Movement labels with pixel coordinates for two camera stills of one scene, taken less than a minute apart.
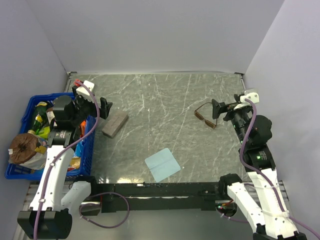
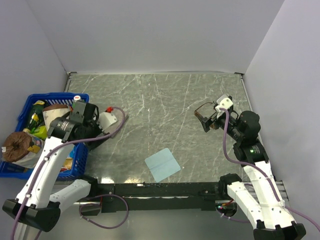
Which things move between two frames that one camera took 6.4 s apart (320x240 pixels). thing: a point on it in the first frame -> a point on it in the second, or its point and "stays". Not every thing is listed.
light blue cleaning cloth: x=162 y=164 stays
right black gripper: x=218 y=107 -> x=206 y=122
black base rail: x=157 y=196 stays
